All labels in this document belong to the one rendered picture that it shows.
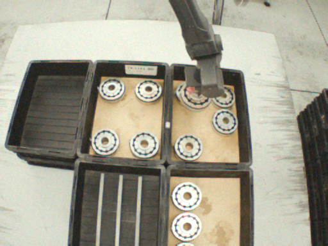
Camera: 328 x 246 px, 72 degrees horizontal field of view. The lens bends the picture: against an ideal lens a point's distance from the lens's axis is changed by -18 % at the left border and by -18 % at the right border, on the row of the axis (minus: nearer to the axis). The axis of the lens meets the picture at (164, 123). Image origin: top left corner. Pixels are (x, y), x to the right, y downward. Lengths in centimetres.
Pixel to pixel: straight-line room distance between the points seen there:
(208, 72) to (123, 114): 49
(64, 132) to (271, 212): 92
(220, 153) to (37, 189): 77
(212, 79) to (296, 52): 223
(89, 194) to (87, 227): 12
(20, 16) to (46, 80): 189
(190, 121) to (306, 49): 210
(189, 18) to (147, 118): 57
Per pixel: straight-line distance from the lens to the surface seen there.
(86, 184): 98
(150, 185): 96
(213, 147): 102
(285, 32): 294
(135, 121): 103
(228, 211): 98
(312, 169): 190
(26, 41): 162
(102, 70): 111
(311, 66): 279
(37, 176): 119
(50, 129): 109
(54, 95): 116
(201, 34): 59
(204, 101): 85
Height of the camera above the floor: 177
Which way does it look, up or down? 65 degrees down
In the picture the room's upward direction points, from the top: 9 degrees clockwise
